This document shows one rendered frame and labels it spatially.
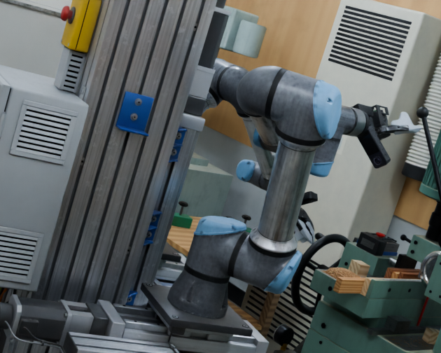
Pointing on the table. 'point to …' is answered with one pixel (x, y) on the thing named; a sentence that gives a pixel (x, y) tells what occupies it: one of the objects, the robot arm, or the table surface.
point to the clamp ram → (402, 262)
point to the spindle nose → (437, 222)
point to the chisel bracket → (421, 247)
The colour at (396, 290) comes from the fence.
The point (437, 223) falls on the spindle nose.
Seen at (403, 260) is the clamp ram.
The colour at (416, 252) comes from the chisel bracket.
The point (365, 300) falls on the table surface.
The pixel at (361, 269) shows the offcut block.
